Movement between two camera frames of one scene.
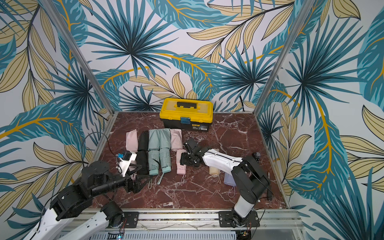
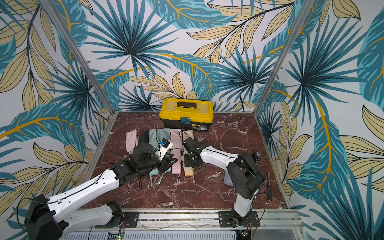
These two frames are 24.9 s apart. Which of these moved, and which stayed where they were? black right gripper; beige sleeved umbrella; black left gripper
Moved: beige sleeved umbrella; black left gripper
Stayed: black right gripper
